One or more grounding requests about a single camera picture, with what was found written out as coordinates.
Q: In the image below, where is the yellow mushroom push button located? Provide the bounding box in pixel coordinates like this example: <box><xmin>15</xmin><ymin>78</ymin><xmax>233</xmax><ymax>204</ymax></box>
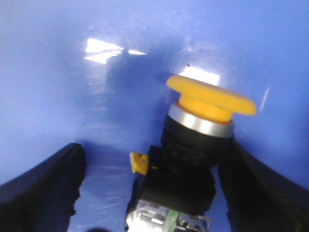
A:
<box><xmin>124</xmin><ymin>75</ymin><xmax>256</xmax><ymax>232</ymax></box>

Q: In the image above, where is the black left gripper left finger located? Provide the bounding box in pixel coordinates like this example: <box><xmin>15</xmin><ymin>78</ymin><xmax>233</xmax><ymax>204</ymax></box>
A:
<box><xmin>0</xmin><ymin>143</ymin><xmax>86</xmax><ymax>232</ymax></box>

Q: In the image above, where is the blue plastic tray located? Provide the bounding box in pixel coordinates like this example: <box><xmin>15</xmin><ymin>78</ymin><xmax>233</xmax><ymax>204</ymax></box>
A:
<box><xmin>0</xmin><ymin>0</ymin><xmax>309</xmax><ymax>232</ymax></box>

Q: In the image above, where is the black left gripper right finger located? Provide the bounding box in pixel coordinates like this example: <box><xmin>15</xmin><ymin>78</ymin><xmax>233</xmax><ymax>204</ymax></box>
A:
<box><xmin>218</xmin><ymin>138</ymin><xmax>309</xmax><ymax>232</ymax></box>

